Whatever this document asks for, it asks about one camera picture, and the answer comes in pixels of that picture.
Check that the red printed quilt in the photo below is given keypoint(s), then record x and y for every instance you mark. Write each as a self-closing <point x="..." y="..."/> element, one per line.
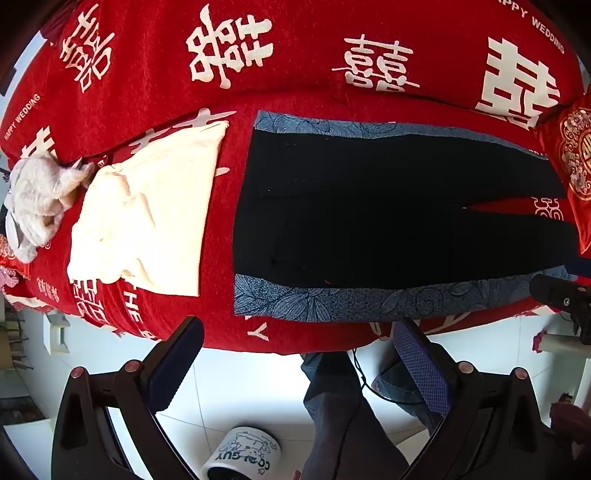
<point x="300" y="46"/>

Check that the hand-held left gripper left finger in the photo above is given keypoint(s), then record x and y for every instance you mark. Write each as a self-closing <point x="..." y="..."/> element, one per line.
<point x="178" y="364"/>

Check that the white crumpled fuzzy garment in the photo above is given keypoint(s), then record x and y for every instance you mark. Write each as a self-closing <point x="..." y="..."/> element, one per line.
<point x="37" y="198"/>

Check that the person's leg in jeans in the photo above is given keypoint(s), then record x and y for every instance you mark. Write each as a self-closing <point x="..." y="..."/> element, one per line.
<point x="341" y="429"/>
<point x="397" y="383"/>

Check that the red gold embroidered pillow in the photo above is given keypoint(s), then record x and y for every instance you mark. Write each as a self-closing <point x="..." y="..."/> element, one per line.
<point x="577" y="152"/>

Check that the cream cloth garment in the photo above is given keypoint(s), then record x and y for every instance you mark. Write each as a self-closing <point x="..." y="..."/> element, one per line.
<point x="152" y="207"/>

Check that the white printed slipper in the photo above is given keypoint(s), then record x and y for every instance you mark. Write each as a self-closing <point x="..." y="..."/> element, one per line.
<point x="240" y="452"/>

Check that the black pants with blue trim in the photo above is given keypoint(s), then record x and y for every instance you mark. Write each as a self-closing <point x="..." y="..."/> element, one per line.
<point x="369" y="207"/>

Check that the red printed bed sheet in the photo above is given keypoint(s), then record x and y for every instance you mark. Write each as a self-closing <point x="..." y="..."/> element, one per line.
<point x="221" y="323"/>

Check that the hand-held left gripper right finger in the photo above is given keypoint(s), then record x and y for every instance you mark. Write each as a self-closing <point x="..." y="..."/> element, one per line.
<point x="422" y="369"/>

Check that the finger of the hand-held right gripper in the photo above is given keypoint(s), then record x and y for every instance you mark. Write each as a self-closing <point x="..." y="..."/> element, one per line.
<point x="551" y="290"/>

